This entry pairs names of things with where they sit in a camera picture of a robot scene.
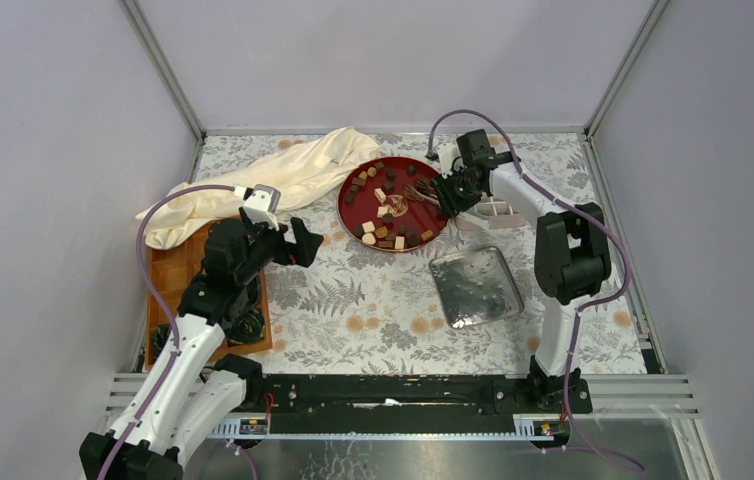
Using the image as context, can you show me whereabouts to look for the black paper cup liners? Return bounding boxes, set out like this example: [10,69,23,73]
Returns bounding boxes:
[148,282,266,354]

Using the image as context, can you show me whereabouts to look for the pink tin with white dividers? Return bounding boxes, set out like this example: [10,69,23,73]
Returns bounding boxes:
[455,197,527,231]

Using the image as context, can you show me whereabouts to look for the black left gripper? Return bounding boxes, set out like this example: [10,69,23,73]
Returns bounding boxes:
[236,207,325,287]

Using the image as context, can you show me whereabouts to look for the cream cloth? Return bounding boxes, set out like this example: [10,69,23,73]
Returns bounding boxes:
[143,127,380,250]

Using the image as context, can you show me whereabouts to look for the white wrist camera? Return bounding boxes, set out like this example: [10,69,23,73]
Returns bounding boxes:
[425,144,462,177]
[233,184,281,230]

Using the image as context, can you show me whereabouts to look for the wooden compartment tray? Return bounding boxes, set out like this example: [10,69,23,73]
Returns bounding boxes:
[141,225,273,370]

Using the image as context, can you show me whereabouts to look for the silver tin lid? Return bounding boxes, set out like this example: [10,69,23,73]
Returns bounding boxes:
[428,246,525,329]

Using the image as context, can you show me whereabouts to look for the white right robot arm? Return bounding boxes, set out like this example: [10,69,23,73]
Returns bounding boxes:
[426,129,612,412]

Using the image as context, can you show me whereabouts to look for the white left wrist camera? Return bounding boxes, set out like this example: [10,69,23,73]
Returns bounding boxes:
[233,184,281,230]

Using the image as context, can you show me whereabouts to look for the silver metal tongs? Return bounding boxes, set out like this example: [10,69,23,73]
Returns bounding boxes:
[403,179,440,206]

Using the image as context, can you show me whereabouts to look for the red round tray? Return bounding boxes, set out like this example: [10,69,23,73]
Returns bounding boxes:
[337,156,448,253]

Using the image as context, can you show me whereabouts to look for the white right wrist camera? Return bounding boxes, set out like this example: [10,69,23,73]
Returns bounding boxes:
[425,144,462,177]

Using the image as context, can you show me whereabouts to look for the floral table mat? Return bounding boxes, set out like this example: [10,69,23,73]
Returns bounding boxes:
[181,132,650,378]

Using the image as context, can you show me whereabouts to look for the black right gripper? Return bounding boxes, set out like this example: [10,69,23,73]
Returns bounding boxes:
[429,165,482,221]

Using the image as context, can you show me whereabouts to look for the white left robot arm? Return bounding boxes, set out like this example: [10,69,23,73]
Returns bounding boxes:
[79,217,323,479]

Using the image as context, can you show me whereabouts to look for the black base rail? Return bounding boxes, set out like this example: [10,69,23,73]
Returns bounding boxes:
[236,374,593,436]

